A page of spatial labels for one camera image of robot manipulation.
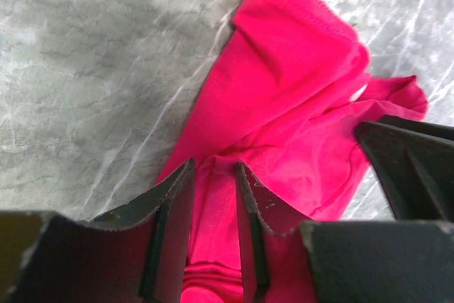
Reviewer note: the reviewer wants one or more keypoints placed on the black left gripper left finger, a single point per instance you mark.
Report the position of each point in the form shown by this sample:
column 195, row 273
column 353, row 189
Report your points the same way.
column 133, row 253

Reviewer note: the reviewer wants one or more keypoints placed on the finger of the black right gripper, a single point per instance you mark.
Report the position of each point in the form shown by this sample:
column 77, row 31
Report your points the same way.
column 413, row 162

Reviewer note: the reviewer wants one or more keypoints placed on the red t shirt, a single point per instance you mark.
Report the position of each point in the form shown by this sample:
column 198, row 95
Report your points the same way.
column 283, row 97

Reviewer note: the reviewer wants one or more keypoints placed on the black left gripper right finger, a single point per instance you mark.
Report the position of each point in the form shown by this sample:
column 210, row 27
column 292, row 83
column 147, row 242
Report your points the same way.
column 287, row 257

